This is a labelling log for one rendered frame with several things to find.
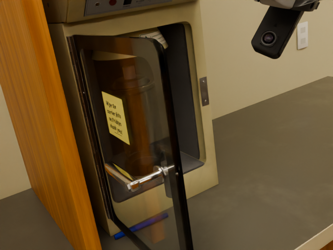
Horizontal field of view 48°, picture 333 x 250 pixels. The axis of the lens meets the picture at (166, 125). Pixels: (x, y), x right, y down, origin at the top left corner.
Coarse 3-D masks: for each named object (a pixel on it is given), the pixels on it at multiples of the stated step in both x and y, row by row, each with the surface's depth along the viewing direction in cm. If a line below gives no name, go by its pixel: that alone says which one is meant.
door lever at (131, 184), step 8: (112, 168) 55; (120, 168) 54; (160, 168) 52; (112, 176) 55; (120, 176) 52; (128, 176) 52; (144, 176) 51; (152, 176) 52; (160, 176) 52; (128, 184) 50; (136, 184) 50; (144, 184) 51
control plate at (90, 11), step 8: (88, 0) 64; (96, 0) 65; (104, 0) 66; (120, 0) 68; (136, 0) 70; (144, 0) 71; (152, 0) 72; (160, 0) 73; (168, 0) 75; (88, 8) 65; (96, 8) 66; (104, 8) 67; (112, 8) 69; (120, 8) 70; (128, 8) 71
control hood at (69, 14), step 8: (64, 0) 63; (72, 0) 62; (80, 0) 63; (176, 0) 76; (184, 0) 78; (192, 0) 79; (64, 8) 64; (72, 8) 64; (80, 8) 65; (136, 8) 72; (144, 8) 74; (64, 16) 65; (72, 16) 65; (80, 16) 66; (88, 16) 67; (96, 16) 68
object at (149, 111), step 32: (96, 64) 61; (128, 64) 51; (160, 64) 44; (96, 96) 65; (128, 96) 54; (160, 96) 46; (96, 128) 71; (128, 128) 57; (160, 128) 48; (128, 160) 61; (160, 160) 51; (128, 192) 66; (160, 192) 54; (128, 224) 72; (160, 224) 58
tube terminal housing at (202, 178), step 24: (48, 0) 70; (48, 24) 75; (72, 24) 69; (96, 24) 71; (120, 24) 74; (144, 24) 77; (192, 24) 83; (192, 48) 88; (72, 72) 71; (192, 72) 90; (72, 96) 76; (72, 120) 81; (216, 168) 97; (96, 192) 83; (192, 192) 95; (96, 216) 89
